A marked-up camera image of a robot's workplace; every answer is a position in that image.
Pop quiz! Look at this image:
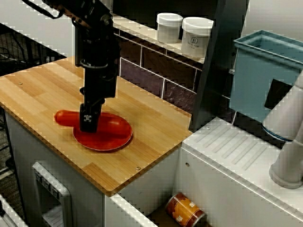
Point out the grey toy faucet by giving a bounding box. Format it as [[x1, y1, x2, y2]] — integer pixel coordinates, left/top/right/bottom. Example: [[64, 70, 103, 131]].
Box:
[[262, 70, 303, 189]]

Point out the red round plate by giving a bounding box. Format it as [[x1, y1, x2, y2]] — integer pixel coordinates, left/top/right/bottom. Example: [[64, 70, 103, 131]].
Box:
[[72, 112, 134, 152]]

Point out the black toy kitchen hutch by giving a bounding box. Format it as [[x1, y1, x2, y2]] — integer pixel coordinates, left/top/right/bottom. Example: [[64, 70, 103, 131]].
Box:
[[75, 0, 250, 133]]

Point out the aluminium frame rail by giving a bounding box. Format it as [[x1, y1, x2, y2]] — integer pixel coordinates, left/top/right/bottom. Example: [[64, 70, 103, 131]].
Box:
[[0, 193, 28, 227]]

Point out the light wooden shelf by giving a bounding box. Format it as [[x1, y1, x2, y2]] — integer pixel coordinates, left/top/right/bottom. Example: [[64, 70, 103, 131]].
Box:
[[111, 13, 206, 64]]

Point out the plain white plastic jar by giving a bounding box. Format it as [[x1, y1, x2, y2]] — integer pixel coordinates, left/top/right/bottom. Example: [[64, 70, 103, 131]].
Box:
[[156, 12, 184, 44]]

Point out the white toy kitchen cabinet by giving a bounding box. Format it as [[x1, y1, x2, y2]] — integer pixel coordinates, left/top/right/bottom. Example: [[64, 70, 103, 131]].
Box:
[[4, 108, 180, 227]]

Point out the white toy sink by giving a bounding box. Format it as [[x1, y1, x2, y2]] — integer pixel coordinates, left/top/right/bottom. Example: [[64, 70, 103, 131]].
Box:
[[105, 117, 303, 227]]

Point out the dark tile backsplash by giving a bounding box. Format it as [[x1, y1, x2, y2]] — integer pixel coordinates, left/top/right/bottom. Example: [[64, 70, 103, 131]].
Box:
[[113, 23, 202, 114]]

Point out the white toy oven door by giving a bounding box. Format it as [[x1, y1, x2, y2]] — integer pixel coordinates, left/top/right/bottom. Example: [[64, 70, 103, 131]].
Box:
[[32, 161, 73, 227]]

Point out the teal plastic bin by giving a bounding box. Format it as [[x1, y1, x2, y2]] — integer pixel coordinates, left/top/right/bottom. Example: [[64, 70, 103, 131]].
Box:
[[229, 29, 303, 123]]

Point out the red toy sausage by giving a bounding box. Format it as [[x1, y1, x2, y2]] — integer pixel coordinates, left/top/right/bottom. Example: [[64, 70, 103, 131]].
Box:
[[54, 110, 130, 140]]

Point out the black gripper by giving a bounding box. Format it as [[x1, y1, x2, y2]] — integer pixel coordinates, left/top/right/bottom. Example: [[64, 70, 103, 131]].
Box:
[[79, 58, 119, 133]]

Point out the orange soup can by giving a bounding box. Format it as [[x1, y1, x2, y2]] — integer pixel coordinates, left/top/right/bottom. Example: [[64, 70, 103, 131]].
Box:
[[165, 192, 205, 227]]

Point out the black wire mesh rack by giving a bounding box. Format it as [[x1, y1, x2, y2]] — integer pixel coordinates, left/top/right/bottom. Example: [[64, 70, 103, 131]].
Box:
[[0, 22, 68, 78]]

